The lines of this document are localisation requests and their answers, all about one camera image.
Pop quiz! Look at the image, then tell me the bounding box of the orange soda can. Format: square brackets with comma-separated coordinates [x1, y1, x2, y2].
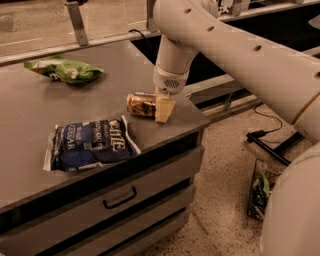
[127, 92, 156, 117]

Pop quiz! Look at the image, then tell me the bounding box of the blue kettle chip bag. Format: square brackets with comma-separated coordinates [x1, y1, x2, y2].
[43, 115, 141, 172]

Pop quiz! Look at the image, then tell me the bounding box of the metal railing post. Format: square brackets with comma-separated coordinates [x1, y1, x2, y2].
[66, 0, 88, 46]
[146, 0, 158, 33]

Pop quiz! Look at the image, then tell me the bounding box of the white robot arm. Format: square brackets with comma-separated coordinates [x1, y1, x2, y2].
[153, 0, 320, 256]

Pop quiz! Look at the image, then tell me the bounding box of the grey drawer with black handle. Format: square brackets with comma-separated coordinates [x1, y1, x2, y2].
[1, 146, 203, 256]

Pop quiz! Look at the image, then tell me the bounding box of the black stand base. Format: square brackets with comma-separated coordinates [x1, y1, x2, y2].
[246, 129, 305, 167]

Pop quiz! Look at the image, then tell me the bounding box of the green rice chip bag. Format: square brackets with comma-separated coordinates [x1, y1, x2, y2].
[24, 56, 104, 84]

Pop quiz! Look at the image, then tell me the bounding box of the black wire basket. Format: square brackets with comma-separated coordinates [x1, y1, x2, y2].
[247, 159, 279, 221]

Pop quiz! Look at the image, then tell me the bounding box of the black cable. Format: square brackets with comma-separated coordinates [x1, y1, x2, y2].
[128, 28, 158, 58]

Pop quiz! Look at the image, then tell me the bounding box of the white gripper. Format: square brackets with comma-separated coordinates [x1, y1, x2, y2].
[153, 65, 189, 123]

